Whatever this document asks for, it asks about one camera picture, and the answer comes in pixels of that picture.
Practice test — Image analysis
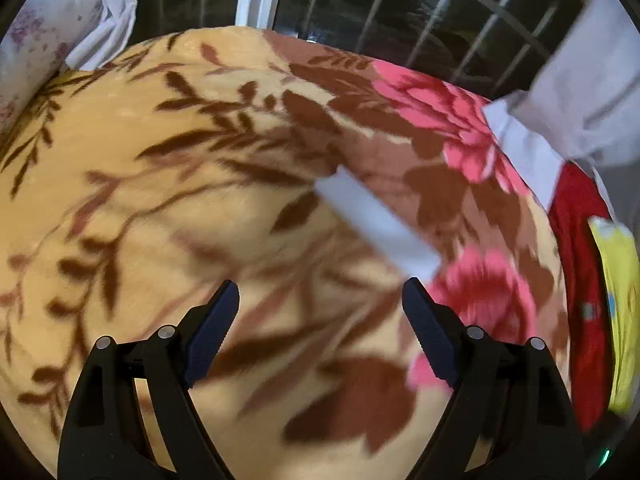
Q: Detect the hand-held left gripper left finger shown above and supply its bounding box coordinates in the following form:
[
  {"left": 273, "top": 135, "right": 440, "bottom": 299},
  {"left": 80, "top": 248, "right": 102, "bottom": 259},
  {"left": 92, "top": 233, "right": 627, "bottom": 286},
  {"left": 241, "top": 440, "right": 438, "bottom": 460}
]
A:
[{"left": 57, "top": 280, "right": 241, "bottom": 480}]

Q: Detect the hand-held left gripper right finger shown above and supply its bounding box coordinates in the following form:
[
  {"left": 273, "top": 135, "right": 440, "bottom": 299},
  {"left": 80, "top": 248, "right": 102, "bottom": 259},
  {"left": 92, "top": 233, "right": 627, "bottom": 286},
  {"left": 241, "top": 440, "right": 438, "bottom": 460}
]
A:
[{"left": 402, "top": 276, "right": 587, "bottom": 480}]

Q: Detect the white paper strip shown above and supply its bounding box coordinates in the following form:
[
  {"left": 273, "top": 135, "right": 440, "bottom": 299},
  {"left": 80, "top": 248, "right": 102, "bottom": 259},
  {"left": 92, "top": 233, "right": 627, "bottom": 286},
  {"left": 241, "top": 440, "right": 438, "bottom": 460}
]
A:
[{"left": 316, "top": 166, "right": 443, "bottom": 281}]

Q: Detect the cream floral fleece blanket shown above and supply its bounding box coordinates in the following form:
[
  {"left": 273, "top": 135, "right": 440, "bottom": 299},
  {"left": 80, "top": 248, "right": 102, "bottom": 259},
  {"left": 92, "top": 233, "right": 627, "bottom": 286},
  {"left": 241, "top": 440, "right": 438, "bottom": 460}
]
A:
[{"left": 0, "top": 25, "right": 571, "bottom": 480}]

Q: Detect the red cloth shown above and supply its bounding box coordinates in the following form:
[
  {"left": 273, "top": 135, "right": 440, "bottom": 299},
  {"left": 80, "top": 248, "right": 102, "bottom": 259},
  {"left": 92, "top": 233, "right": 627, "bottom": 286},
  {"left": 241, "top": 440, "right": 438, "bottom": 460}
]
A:
[{"left": 547, "top": 162, "right": 616, "bottom": 433}]

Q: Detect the yellow cartoon cloth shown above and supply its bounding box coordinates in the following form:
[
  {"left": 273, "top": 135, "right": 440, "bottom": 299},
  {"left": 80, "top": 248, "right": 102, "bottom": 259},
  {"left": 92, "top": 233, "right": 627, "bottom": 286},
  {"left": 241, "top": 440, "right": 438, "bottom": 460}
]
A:
[{"left": 587, "top": 216, "right": 640, "bottom": 413}]

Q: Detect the white folded cloth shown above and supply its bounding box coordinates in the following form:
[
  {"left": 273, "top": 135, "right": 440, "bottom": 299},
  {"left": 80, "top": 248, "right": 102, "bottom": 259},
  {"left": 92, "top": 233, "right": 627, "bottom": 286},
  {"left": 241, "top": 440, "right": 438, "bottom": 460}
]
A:
[{"left": 482, "top": 92, "right": 566, "bottom": 211}]

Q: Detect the pale grey cloth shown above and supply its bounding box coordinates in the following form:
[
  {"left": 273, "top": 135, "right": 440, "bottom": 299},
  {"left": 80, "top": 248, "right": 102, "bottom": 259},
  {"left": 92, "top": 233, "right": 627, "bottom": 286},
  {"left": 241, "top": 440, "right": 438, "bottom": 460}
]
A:
[{"left": 510, "top": 0, "right": 640, "bottom": 171}]

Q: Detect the metal window grille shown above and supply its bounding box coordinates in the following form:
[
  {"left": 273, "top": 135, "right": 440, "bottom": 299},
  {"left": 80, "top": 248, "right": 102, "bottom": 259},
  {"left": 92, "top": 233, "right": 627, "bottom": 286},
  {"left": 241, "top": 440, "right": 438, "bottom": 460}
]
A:
[{"left": 280, "top": 0, "right": 586, "bottom": 101}]

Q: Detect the white pillowcase flap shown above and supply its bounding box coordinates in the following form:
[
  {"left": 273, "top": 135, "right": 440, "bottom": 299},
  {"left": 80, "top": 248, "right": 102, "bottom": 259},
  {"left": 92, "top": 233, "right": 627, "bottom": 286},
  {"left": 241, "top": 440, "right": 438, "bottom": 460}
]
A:
[{"left": 65, "top": 0, "right": 138, "bottom": 71}]

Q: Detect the pink floral pillow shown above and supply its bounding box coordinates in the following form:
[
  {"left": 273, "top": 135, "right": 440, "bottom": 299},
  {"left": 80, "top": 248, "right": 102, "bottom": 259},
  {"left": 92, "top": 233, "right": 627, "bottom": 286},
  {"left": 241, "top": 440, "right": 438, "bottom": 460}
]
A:
[{"left": 0, "top": 0, "right": 108, "bottom": 131}]

